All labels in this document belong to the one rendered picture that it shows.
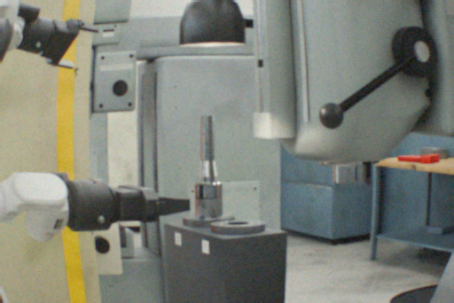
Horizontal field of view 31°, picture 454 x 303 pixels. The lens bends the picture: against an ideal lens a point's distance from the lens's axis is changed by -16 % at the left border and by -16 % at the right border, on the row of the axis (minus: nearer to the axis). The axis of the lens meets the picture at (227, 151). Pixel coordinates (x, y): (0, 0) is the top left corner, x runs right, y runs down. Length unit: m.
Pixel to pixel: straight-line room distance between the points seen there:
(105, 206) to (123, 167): 8.09
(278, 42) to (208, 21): 0.18
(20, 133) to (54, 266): 0.45
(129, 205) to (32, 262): 1.36
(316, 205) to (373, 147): 7.64
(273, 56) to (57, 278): 1.85
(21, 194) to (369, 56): 0.61
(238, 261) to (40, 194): 0.35
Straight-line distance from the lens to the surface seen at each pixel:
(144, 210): 1.50
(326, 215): 8.58
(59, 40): 1.92
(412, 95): 1.14
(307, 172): 8.91
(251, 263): 1.50
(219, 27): 0.97
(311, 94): 1.10
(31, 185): 1.42
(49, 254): 2.84
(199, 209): 1.61
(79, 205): 1.46
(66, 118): 2.81
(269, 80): 1.11
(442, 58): 1.16
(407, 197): 8.47
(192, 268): 1.57
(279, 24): 1.12
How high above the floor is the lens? 1.39
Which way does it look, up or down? 3 degrees down
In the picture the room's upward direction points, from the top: 1 degrees counter-clockwise
